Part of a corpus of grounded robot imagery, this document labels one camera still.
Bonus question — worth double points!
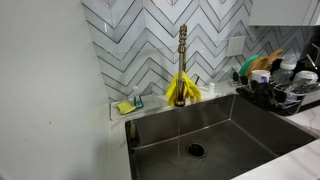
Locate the white sponge tray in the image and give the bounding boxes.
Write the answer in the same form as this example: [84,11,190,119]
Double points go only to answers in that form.
[110,93,162,121]

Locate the clear soap bottle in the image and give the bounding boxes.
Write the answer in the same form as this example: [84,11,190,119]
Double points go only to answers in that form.
[131,85,145,110]

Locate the yellow rubber gloves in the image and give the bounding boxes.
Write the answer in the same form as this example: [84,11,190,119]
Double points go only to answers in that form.
[164,71,203,107]

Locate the gold spring kitchen faucet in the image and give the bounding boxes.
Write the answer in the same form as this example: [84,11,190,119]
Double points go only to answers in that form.
[174,23,189,108]

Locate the yellow sponge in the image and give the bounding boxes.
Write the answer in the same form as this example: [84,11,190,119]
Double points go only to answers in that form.
[115,100,137,116]

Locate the sink caddy with brush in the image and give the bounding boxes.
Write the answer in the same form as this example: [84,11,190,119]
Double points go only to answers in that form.
[127,119,144,150]

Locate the small white bottle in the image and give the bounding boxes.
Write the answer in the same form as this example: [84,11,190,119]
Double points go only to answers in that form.
[207,81,216,95]

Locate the sink drain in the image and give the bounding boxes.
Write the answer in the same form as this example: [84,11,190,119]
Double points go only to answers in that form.
[185,141,208,160]

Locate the stainless steel sink basin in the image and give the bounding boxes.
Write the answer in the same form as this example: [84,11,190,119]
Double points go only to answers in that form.
[124,93,320,180]

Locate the green plate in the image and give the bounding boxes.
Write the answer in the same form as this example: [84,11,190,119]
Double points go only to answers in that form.
[238,51,265,76]

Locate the wooden plate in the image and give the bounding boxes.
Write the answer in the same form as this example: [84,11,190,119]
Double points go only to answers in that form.
[264,48,285,71]
[246,55,270,76]

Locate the white mug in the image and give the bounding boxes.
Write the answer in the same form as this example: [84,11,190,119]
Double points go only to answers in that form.
[250,68,271,85]

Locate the black utensil holder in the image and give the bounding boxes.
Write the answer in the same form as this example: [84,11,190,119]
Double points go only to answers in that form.
[231,71,288,108]

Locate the clear baby bottle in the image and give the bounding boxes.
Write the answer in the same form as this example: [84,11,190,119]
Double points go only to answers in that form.
[277,54,299,85]

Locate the metal dish drying rack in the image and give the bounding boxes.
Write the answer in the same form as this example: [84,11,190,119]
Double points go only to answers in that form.
[232,71,320,117]

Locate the white upper cabinet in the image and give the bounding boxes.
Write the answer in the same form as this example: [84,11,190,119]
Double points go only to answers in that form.
[247,0,320,27]

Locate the white wall outlet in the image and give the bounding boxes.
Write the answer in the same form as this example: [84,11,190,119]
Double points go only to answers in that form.
[226,35,247,58]

